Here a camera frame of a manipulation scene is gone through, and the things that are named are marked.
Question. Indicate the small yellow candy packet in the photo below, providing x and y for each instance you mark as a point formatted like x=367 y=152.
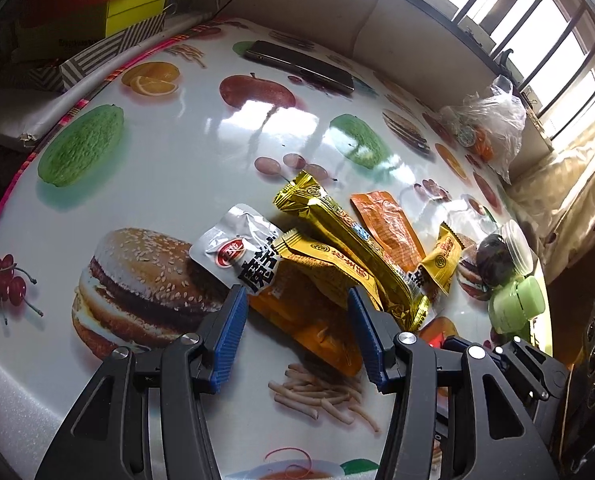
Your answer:
x=442 y=260

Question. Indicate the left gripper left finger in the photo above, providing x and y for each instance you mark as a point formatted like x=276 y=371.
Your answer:
x=221 y=333

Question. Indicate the white foam sheet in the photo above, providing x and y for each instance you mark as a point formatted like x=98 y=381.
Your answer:
x=27 y=426

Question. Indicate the black white striped box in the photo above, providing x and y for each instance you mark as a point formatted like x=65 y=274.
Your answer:
x=74 y=69

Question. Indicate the clear jar with dark contents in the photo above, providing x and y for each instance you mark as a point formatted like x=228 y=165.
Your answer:
x=504 y=255

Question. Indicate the long gold snack bar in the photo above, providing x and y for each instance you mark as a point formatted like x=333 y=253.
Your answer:
x=306 y=198

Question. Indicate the green cream jar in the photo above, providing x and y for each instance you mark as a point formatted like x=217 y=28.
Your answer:
x=515 y=304

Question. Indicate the white orange konjac snack pouch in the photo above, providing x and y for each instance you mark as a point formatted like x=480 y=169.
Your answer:
x=238 y=250

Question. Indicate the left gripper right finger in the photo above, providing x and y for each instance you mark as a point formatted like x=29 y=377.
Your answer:
x=374 y=331

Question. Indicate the yellow peanut candy packet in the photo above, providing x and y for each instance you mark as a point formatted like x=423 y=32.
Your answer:
x=332 y=272

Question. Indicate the beige curtain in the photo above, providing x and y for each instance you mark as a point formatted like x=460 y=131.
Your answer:
x=555 y=202

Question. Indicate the clear plastic bag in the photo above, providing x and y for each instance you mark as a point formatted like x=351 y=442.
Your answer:
x=489 y=127

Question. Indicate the yellow green box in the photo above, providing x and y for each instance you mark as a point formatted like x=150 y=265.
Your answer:
x=121 y=14

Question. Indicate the orange flat snack packet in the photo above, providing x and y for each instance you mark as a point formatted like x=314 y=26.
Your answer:
x=387 y=223

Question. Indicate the black smartphone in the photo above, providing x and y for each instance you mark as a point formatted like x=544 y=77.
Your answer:
x=298 y=63

